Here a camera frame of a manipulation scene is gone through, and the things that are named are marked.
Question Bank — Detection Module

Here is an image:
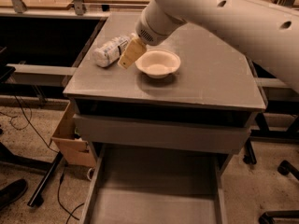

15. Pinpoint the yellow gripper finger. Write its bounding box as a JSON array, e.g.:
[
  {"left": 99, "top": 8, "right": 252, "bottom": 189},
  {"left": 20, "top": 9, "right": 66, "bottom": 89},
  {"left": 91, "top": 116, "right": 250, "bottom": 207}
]
[{"left": 118, "top": 37, "right": 147, "bottom": 68}]

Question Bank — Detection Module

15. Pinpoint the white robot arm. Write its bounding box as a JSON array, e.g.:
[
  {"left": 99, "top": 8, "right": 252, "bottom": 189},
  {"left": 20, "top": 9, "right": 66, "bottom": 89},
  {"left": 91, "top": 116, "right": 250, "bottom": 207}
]
[{"left": 119, "top": 0, "right": 299, "bottom": 92}]

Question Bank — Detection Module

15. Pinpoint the black chair base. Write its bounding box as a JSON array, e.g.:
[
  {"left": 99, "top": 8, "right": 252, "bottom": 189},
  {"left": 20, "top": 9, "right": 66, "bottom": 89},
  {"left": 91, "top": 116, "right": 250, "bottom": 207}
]
[{"left": 258, "top": 160, "right": 299, "bottom": 224}]

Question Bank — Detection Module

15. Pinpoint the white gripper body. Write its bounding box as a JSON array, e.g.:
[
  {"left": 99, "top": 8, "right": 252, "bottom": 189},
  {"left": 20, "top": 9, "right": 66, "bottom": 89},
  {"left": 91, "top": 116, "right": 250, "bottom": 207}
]
[{"left": 135, "top": 0, "right": 185, "bottom": 46}]

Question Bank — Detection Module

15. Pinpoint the grey drawer cabinet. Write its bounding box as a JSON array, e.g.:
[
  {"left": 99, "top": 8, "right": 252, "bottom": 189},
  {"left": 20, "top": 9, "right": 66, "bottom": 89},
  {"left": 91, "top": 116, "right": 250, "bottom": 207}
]
[{"left": 64, "top": 24, "right": 265, "bottom": 169}]

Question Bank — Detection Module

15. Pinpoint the grey open middle drawer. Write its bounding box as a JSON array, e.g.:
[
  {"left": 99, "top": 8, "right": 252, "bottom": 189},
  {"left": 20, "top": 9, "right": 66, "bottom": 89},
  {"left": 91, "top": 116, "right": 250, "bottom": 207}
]
[{"left": 79, "top": 145, "right": 228, "bottom": 224}]

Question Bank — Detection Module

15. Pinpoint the black floor cable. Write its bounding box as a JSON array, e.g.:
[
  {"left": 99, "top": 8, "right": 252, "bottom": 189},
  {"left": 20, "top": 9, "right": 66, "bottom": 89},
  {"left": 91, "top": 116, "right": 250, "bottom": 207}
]
[{"left": 56, "top": 166, "right": 86, "bottom": 221}]

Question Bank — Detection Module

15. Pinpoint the black shoe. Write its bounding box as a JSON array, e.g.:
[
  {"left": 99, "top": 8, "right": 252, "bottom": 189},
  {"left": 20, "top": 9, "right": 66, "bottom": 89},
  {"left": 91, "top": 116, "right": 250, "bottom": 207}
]
[{"left": 0, "top": 178, "right": 28, "bottom": 210}]

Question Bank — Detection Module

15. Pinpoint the white paper bowl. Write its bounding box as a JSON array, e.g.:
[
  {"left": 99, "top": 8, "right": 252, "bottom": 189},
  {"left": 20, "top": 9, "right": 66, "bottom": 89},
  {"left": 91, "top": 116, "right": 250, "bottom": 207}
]
[{"left": 135, "top": 49, "right": 181, "bottom": 78}]

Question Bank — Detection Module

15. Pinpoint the clear plastic water bottle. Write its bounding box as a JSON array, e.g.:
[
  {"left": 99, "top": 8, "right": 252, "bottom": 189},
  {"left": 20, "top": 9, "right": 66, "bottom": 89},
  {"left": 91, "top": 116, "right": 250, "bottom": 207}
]
[{"left": 92, "top": 33, "right": 135, "bottom": 68}]

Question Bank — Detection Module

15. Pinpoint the cardboard box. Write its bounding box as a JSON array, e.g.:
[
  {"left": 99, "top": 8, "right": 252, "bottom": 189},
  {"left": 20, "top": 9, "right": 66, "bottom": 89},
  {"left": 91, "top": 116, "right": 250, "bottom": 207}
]
[{"left": 51, "top": 104, "right": 96, "bottom": 168}]

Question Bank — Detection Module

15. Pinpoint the black desk leg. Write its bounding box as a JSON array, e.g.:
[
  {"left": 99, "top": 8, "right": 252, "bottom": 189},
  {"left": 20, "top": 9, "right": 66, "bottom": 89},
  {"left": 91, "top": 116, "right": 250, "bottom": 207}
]
[{"left": 27, "top": 152, "right": 63, "bottom": 207}]

